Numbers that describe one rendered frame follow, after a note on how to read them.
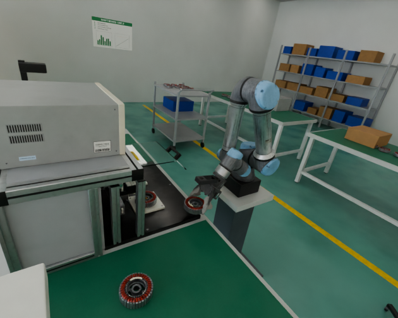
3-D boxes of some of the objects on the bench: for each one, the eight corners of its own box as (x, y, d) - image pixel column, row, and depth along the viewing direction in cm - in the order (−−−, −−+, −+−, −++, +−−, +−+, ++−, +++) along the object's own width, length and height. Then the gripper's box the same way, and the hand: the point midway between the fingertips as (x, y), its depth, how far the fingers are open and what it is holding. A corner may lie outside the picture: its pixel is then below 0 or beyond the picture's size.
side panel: (101, 250, 93) (95, 183, 79) (103, 255, 90) (97, 188, 76) (14, 278, 78) (-11, 202, 64) (14, 286, 75) (-13, 209, 62)
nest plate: (153, 192, 129) (153, 191, 128) (165, 208, 118) (165, 206, 117) (127, 199, 121) (127, 197, 120) (136, 216, 110) (136, 214, 109)
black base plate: (152, 164, 164) (152, 161, 163) (200, 218, 117) (200, 215, 116) (80, 175, 139) (79, 172, 138) (104, 250, 92) (104, 247, 91)
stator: (154, 306, 75) (154, 299, 73) (118, 313, 72) (118, 306, 70) (151, 276, 85) (151, 269, 83) (119, 281, 81) (119, 274, 80)
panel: (79, 171, 139) (74, 125, 126) (105, 248, 91) (100, 185, 78) (78, 171, 138) (72, 125, 125) (102, 249, 90) (97, 186, 77)
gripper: (236, 188, 111) (212, 220, 112) (213, 170, 124) (192, 199, 125) (228, 182, 105) (202, 217, 106) (205, 164, 118) (182, 195, 119)
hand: (194, 206), depth 114 cm, fingers closed on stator, 13 cm apart
